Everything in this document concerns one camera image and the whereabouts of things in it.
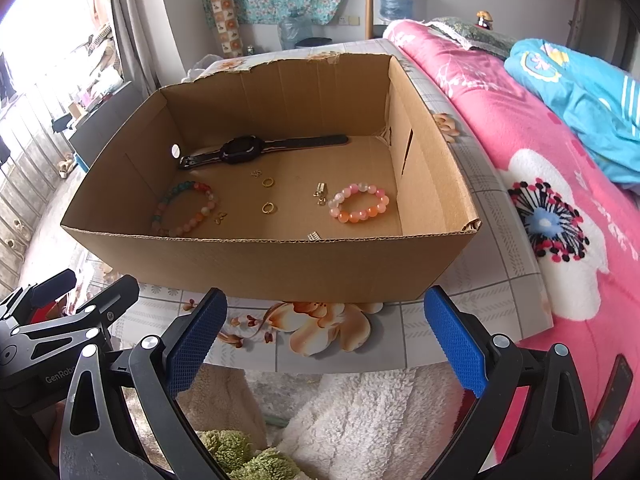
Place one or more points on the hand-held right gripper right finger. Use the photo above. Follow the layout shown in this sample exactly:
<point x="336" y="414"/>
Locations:
<point x="457" y="345"/>

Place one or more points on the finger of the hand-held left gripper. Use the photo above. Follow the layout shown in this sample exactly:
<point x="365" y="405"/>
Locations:
<point x="47" y="287"/>
<point x="107" y="305"/>

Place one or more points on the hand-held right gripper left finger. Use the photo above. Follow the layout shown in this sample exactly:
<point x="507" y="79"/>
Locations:
<point x="195" y="340"/>

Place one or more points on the brown cardboard box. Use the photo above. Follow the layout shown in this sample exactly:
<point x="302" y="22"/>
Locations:
<point x="280" y="270"/>

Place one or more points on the gold wristwatch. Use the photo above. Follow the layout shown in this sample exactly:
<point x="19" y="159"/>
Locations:
<point x="320" y="190"/>

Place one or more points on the metal balcony railing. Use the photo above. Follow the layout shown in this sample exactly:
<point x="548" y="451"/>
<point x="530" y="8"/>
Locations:
<point x="20" y="200"/>

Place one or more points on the green fuzzy cloth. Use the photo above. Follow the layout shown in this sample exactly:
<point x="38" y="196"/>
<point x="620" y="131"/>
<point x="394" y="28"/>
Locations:
<point x="230" y="445"/>

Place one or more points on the pair of beige shoes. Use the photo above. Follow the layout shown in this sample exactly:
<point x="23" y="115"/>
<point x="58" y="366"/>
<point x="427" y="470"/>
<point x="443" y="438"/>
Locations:
<point x="65" y="166"/>

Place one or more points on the white fuzzy blanket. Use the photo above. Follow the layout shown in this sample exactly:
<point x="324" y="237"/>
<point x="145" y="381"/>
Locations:
<point x="360" y="420"/>

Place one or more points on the black flat device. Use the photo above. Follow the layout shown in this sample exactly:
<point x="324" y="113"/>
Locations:
<point x="612" y="395"/>

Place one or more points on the dark grey cabinet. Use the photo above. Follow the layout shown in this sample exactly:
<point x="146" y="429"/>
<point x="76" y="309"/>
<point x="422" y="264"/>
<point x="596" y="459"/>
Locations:
<point x="105" y="125"/>

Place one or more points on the black smartwatch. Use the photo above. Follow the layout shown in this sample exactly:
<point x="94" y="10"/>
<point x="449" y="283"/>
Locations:
<point x="237" y="151"/>

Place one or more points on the pink flower-print blanket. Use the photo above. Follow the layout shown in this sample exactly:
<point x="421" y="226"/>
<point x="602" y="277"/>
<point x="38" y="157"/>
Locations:
<point x="500" y="120"/>

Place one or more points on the white plastic bag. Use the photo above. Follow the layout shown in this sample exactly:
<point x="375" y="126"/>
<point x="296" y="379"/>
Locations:
<point x="200" y="67"/>

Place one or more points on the turquoise jacket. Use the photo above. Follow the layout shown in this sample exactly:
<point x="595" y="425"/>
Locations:
<point x="575" y="95"/>

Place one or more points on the grey window curtain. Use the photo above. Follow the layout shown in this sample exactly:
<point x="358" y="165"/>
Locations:
<point x="135" y="25"/>

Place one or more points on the orange checked patterned roll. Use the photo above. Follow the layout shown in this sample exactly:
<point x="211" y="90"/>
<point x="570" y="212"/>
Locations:
<point x="225" y="25"/>

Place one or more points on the green floral pillow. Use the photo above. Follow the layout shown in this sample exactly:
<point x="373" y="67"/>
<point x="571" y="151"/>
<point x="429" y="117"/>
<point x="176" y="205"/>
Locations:
<point x="475" y="35"/>

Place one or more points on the clear empty water bottle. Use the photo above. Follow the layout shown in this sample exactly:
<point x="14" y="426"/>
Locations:
<point x="295" y="30"/>

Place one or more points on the small gold-capped figurine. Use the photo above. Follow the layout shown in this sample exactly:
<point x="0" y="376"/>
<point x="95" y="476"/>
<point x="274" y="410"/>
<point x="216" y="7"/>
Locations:
<point x="484" y="20"/>

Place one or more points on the white wall socket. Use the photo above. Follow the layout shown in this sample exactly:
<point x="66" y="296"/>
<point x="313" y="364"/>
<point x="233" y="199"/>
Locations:
<point x="350" y="20"/>

